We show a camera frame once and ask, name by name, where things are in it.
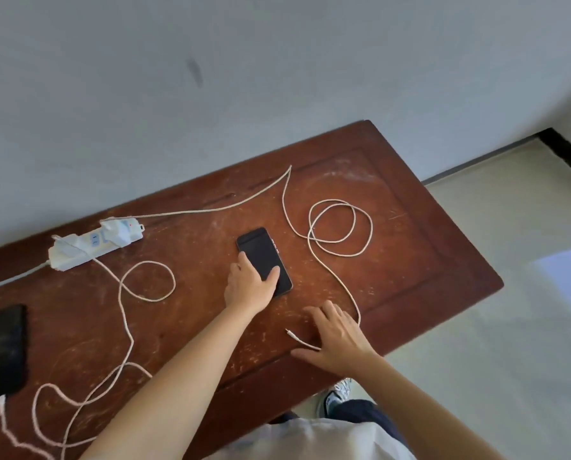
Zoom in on black smartphone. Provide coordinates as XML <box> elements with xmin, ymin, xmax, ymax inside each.
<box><xmin>0</xmin><ymin>304</ymin><xmax>29</xmax><ymax>404</ymax></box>
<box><xmin>236</xmin><ymin>227</ymin><xmax>293</xmax><ymax>299</ymax></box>

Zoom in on white shirt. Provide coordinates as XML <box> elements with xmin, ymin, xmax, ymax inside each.
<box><xmin>213</xmin><ymin>418</ymin><xmax>417</xmax><ymax>460</ymax></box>

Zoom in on person's right hand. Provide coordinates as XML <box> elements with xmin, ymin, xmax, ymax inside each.
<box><xmin>290</xmin><ymin>301</ymin><xmax>379</xmax><ymax>377</ymax></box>

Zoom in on dark blue trousers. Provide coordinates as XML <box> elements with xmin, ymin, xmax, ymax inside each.
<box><xmin>269</xmin><ymin>400</ymin><xmax>403</xmax><ymax>447</ymax></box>

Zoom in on white power strip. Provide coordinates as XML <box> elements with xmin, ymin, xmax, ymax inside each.
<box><xmin>48</xmin><ymin>218</ymin><xmax>145</xmax><ymax>272</ymax></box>

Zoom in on person's left hand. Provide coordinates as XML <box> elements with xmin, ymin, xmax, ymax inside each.
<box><xmin>224</xmin><ymin>252</ymin><xmax>281</xmax><ymax>318</ymax></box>

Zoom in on person's right forearm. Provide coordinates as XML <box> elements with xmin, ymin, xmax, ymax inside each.
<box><xmin>350</xmin><ymin>352</ymin><xmax>509</xmax><ymax>460</ymax></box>

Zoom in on white sneaker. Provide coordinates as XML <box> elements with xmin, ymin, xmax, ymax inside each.
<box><xmin>322</xmin><ymin>378</ymin><xmax>354</xmax><ymax>418</ymax></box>

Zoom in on person's left forearm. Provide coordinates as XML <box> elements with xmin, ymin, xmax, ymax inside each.
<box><xmin>78</xmin><ymin>302</ymin><xmax>267</xmax><ymax>460</ymax></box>

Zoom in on white power strip cord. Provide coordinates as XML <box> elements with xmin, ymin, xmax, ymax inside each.
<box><xmin>0</xmin><ymin>261</ymin><xmax>52</xmax><ymax>295</ymax></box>

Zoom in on white coiled charging cable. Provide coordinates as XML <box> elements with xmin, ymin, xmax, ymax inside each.
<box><xmin>101</xmin><ymin>165</ymin><xmax>374</xmax><ymax>351</ymax></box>

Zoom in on white charger plug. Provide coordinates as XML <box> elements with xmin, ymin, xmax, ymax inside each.
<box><xmin>99</xmin><ymin>218</ymin><xmax>139</xmax><ymax>248</ymax></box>
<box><xmin>51</xmin><ymin>234</ymin><xmax>86</xmax><ymax>257</ymax></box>

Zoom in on black baseboard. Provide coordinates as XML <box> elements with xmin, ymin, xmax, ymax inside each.
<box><xmin>536</xmin><ymin>127</ymin><xmax>571</xmax><ymax>188</ymax></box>

